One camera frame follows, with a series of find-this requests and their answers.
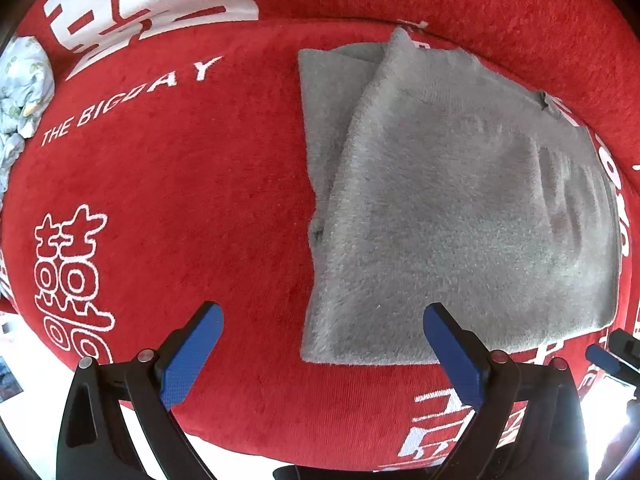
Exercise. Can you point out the red printed bedspread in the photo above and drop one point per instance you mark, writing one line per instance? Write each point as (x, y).
(171, 169)

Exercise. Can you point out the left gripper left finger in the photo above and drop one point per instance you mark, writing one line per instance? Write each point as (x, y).
(94, 442)

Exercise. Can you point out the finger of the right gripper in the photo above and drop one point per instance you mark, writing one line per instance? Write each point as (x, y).
(614, 367)
(625, 347)

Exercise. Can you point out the floral white blue fabric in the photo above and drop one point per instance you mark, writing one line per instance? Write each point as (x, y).
(27, 89)

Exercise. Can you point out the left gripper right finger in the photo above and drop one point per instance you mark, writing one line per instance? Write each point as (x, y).
(527, 421)

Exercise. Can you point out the grey fleece garment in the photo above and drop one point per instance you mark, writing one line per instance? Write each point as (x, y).
(439, 180)

